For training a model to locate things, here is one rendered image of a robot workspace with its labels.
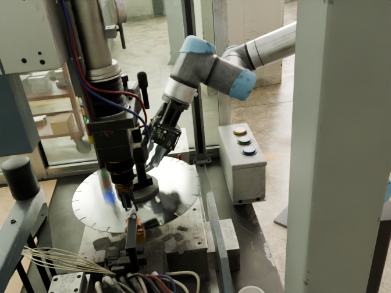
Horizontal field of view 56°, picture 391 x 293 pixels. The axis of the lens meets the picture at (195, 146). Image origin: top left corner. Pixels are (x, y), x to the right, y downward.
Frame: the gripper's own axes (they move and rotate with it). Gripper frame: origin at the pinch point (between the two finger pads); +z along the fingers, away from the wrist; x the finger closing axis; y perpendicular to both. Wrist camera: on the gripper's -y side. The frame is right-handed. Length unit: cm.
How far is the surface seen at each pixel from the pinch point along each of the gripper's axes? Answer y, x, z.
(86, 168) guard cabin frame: -45, -14, 24
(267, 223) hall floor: -94, 95, 40
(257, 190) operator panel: -10.7, 37.4, -1.2
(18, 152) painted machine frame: 31.7, -25.2, -6.2
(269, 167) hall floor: -150, 109, 21
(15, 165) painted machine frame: 15.8, -27.6, 3.7
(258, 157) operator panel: -11.6, 32.7, -11.2
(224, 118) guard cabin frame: -39.2, 26.5, -14.7
